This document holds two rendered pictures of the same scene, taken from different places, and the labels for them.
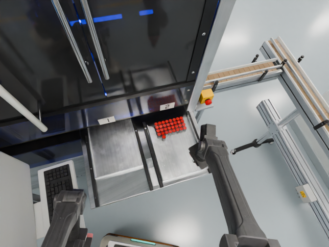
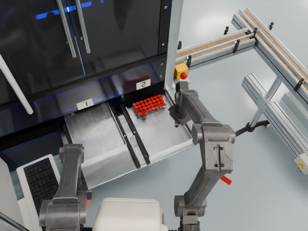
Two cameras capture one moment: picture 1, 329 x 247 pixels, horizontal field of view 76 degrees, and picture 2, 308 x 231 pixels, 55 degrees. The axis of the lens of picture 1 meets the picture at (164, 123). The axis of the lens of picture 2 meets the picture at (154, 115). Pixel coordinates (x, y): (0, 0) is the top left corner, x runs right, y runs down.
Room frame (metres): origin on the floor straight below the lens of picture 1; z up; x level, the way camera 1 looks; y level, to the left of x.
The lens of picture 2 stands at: (-0.44, 0.00, 2.34)
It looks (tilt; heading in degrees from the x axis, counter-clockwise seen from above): 58 degrees down; 356
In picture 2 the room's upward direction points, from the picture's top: 3 degrees clockwise
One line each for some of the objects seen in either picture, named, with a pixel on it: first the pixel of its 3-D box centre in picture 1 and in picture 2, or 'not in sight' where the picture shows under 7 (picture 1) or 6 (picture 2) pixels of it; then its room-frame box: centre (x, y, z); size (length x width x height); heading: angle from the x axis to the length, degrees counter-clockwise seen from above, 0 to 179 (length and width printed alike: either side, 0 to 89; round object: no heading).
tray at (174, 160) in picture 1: (176, 146); (157, 123); (0.42, -0.08, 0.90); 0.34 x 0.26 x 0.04; 23
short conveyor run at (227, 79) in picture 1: (234, 75); (207, 49); (0.97, -0.43, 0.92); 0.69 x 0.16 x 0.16; 113
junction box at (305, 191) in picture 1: (305, 193); (305, 163); (0.33, -1.09, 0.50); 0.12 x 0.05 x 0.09; 23
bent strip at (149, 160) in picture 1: (152, 171); (137, 149); (0.25, 0.03, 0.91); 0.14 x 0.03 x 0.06; 24
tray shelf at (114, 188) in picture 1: (145, 148); (127, 130); (0.39, 0.09, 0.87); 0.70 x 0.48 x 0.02; 113
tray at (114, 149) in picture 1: (113, 143); (93, 129); (0.38, 0.27, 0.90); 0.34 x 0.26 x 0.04; 23
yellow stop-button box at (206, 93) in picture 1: (205, 95); (179, 70); (0.73, -0.22, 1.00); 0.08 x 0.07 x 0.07; 23
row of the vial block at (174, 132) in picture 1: (172, 132); (151, 111); (0.50, -0.05, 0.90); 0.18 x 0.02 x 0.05; 113
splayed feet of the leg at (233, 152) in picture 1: (254, 144); (249, 129); (0.84, -0.94, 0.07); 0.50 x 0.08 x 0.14; 113
